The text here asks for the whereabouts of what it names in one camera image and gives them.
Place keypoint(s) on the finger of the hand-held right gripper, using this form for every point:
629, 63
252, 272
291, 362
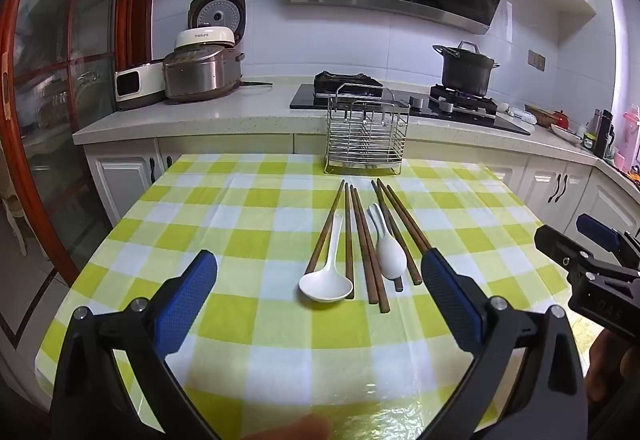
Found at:
597, 230
555, 242

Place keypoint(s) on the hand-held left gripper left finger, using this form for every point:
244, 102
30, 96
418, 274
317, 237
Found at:
185, 305

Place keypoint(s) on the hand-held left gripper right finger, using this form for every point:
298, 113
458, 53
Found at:
450, 300

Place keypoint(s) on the white ceramic spoon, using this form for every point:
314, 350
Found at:
391, 257
325, 287

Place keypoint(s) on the bunch of wooden chopsticks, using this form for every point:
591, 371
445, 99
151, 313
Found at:
348, 240

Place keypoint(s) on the person's right hand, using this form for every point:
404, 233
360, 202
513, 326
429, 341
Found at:
612, 370

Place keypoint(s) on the person's left hand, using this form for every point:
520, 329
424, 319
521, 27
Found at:
290, 430

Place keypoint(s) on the green jar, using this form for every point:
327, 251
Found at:
590, 139

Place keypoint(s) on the dark thermos bottle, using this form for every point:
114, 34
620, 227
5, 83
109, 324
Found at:
602, 134

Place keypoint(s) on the white plate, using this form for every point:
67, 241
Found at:
567, 133

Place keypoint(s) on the pink plastic rack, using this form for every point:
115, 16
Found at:
632, 134

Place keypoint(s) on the yellow checked tablecloth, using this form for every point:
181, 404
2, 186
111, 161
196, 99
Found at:
250, 220

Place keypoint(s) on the small red pot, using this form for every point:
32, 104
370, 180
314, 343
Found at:
562, 119

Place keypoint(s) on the wicker basket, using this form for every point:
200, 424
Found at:
542, 112

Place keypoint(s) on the white wipes packet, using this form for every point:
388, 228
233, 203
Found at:
522, 115

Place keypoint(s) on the small white bowl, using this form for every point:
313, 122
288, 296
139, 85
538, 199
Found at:
503, 107

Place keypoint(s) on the black burner grate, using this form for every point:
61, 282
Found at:
475, 102
350, 80

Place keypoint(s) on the grey stove knob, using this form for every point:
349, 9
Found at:
447, 106
416, 102

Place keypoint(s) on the speckled stone countertop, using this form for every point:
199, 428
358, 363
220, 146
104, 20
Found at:
200, 112

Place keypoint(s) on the black stock pot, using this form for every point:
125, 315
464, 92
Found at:
465, 69

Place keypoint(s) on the small white kitchen appliance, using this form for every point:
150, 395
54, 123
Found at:
137, 87

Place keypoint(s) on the black glass cooktop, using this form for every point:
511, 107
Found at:
307, 98

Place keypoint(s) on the white domed cooker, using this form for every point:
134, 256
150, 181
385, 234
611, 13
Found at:
205, 38

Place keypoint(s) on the brown rice cooker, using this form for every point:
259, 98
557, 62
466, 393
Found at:
217, 14

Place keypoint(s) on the red wooden glass door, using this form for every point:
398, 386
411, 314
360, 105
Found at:
137, 9

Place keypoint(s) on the wall socket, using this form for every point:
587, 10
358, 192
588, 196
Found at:
536, 59

